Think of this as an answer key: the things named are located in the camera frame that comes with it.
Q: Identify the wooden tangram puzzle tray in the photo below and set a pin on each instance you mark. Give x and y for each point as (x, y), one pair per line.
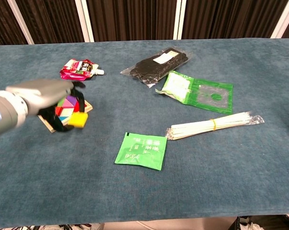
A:
(67, 107)

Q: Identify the black storage crate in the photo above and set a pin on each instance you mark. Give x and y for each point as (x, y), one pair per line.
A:
(266, 222)

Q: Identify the green sachet packet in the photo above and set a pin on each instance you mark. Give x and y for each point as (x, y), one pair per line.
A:
(142, 151)

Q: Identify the black gloves in plastic bag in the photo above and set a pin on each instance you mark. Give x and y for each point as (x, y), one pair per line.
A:
(156, 67)

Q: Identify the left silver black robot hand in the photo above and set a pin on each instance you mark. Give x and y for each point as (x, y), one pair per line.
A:
(46, 92)

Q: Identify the dark brown pleated curtain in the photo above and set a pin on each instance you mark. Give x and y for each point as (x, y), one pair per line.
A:
(134, 19)

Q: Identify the blue table cloth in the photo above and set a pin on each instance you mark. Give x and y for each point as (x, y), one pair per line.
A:
(144, 191)

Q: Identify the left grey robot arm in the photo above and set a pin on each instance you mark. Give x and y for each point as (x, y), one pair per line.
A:
(5, 110)

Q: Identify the red pink spout pouch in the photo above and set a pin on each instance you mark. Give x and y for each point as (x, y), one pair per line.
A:
(77, 70)

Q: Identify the bundle of white wrapped straws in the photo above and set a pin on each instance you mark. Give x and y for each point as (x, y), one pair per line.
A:
(206, 125)

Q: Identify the green clear packet white pad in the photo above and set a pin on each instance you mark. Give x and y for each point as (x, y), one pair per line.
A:
(206, 95)

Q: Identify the yellow square block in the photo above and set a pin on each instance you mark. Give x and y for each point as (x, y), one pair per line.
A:
(78, 119)

